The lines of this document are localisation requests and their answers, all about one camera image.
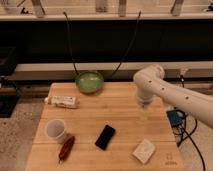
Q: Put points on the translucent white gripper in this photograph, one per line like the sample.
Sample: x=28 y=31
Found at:
x=145 y=113

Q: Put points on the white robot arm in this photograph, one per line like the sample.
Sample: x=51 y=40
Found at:
x=149 y=82

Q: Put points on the blue connector box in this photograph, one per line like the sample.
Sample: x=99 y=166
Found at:
x=175 y=117

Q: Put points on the white rectangular box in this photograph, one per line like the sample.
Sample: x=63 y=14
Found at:
x=144 y=151

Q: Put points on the black rectangular phone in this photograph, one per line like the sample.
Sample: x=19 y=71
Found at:
x=105 y=137

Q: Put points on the green bowl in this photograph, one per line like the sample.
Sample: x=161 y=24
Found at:
x=89 y=82

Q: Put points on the white tube with label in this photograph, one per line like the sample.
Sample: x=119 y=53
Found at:
x=62 y=101

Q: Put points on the brown sausage-shaped object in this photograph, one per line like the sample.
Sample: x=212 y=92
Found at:
x=66 y=149

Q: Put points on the translucent plastic cup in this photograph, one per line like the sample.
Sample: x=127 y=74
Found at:
x=55 y=130

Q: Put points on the black box at left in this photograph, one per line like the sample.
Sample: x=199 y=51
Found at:
x=8 y=60

